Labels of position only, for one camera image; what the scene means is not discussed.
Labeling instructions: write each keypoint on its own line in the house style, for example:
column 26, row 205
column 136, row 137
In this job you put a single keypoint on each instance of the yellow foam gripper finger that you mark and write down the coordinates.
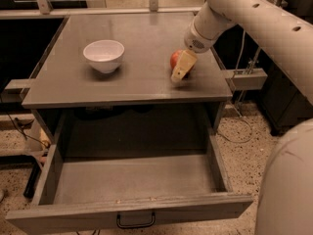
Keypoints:
column 183, row 66

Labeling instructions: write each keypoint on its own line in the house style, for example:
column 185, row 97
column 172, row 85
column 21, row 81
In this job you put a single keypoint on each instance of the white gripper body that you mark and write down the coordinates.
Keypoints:
column 195, row 40

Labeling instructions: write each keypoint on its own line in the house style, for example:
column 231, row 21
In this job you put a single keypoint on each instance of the red apple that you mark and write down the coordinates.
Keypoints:
column 175, row 60

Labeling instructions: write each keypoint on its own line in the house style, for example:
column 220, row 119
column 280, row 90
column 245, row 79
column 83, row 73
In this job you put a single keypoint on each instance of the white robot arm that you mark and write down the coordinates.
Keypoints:
column 285, row 202

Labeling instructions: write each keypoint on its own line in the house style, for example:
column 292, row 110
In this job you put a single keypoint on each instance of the grey cabinet with top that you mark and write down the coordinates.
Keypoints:
column 135, row 111

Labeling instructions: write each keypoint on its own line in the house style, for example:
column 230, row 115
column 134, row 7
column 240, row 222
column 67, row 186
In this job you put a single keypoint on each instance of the open grey top drawer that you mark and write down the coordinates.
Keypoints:
column 86, row 195

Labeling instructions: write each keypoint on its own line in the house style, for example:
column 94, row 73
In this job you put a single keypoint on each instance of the metal diagonal rod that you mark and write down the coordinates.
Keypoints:
column 249, row 69

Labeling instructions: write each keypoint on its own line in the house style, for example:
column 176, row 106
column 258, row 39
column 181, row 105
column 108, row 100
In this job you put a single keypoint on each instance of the white ceramic bowl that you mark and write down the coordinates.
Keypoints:
column 104, row 56

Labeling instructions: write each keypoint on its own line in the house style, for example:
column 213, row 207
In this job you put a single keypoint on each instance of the grey side block bracket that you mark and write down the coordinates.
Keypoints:
column 238, row 81

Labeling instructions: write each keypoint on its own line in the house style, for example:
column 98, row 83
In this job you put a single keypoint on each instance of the black metal drawer handle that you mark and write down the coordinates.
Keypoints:
column 135, row 219

